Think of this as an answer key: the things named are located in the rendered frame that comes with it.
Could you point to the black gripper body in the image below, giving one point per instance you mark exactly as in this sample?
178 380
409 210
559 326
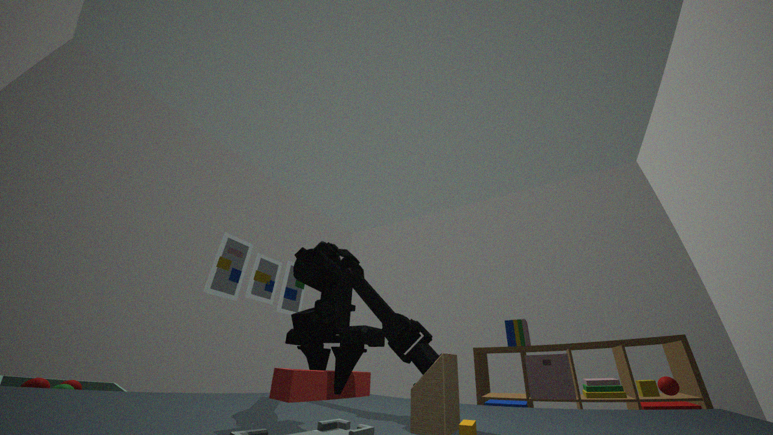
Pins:
346 335

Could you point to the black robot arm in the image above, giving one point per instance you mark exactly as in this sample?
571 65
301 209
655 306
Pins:
322 268

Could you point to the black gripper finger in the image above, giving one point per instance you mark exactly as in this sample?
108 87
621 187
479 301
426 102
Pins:
346 359
317 357

